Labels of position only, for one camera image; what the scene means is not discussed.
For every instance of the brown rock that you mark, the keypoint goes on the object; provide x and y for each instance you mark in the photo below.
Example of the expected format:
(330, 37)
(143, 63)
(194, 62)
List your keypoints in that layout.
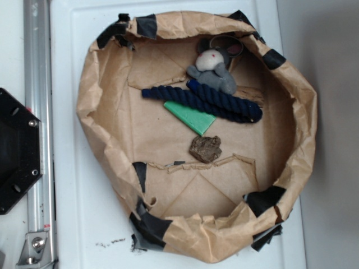
(205, 149)

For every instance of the green triangular block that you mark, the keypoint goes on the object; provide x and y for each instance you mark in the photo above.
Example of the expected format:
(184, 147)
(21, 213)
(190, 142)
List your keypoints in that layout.
(198, 121)

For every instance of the brown paper bag basket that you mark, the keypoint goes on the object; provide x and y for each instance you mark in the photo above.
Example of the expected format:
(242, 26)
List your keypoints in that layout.
(174, 202)

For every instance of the grey plush mouse toy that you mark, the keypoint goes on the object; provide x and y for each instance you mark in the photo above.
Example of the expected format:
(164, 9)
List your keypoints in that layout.
(214, 56)

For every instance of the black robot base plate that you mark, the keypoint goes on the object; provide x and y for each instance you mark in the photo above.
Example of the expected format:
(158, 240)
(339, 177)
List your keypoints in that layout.
(20, 151)

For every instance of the aluminium extrusion rail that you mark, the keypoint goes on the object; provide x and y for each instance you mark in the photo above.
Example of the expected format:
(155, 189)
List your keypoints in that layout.
(38, 97)

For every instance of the metal corner bracket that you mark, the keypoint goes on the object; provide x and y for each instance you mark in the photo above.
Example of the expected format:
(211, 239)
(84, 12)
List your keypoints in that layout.
(38, 251)

